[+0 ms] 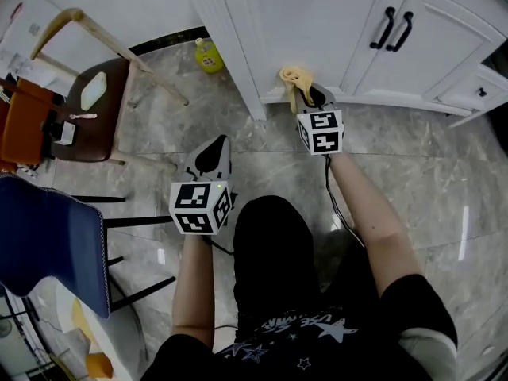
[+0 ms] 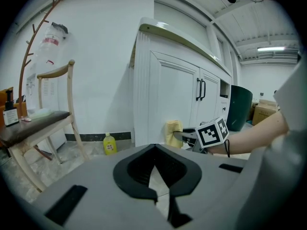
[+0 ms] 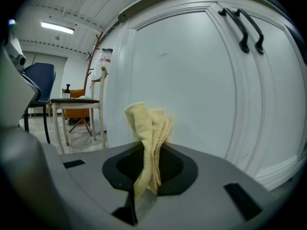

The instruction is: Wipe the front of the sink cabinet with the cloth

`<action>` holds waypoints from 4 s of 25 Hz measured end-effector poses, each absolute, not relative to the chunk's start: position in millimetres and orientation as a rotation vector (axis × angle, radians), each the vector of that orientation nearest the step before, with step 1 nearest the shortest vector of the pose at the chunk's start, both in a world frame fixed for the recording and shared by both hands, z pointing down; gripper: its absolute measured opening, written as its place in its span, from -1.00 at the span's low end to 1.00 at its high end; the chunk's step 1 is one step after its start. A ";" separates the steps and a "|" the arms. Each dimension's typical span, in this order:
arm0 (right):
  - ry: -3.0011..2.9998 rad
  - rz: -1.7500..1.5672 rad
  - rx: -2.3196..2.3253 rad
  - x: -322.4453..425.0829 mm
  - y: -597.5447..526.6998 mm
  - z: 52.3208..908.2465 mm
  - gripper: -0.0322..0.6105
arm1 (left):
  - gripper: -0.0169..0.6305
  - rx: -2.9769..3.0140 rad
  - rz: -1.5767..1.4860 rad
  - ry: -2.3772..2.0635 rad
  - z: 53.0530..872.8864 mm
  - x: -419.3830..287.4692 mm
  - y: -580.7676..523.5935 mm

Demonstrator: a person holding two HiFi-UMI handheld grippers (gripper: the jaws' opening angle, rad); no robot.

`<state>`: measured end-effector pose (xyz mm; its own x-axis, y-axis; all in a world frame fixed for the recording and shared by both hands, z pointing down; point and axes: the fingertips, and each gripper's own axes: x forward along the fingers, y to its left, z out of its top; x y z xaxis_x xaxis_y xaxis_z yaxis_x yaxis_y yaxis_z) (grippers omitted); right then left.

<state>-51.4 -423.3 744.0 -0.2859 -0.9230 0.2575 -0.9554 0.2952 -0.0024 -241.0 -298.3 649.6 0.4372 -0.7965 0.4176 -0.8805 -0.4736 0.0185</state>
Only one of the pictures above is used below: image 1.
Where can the person's left forearm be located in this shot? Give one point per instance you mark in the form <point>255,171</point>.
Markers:
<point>194,288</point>

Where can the blue chair with black legs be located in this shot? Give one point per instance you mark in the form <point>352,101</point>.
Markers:
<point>47,236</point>

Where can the small white box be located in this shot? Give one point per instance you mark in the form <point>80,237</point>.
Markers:
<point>65,133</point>

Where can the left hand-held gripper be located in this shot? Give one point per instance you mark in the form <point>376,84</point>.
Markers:
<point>198,206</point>

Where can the yellow plastic bottle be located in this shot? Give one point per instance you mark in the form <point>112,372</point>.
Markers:
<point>209,57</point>

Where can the black drawer knob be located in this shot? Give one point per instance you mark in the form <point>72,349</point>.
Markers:
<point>482,92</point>

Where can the person's right forearm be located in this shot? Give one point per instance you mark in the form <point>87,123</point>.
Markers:
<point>373,220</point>

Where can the white sink cabinet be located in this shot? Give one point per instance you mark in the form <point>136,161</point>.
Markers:
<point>309,30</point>

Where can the person's black star-print shirt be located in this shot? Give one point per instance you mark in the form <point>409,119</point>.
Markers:
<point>317,351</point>

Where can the yellow cloth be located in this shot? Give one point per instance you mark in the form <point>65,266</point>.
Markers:
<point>295,78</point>

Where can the orange packet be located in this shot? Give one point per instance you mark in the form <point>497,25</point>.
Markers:
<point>99,365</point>

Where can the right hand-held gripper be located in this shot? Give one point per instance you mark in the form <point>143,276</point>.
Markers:
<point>323,133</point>

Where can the pink spoon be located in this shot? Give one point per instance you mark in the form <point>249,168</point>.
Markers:
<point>83,116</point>

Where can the person's black trousers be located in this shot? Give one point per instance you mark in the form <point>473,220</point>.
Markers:
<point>274,252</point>

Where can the wooden chair with brown seat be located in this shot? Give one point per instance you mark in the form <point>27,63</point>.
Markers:
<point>97,133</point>

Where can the white round table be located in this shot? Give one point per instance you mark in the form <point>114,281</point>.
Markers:
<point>59,332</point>

